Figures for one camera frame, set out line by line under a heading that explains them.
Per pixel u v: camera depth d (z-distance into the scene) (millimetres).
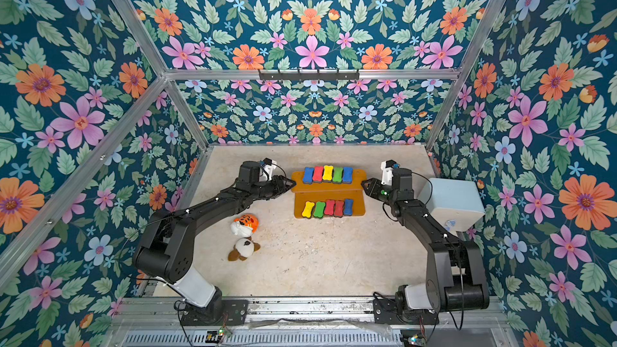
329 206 956
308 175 890
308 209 945
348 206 953
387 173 808
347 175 891
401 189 678
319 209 937
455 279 426
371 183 814
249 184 723
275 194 816
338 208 940
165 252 461
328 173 897
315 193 987
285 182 830
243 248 849
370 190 785
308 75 932
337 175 884
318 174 886
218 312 693
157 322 722
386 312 735
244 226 876
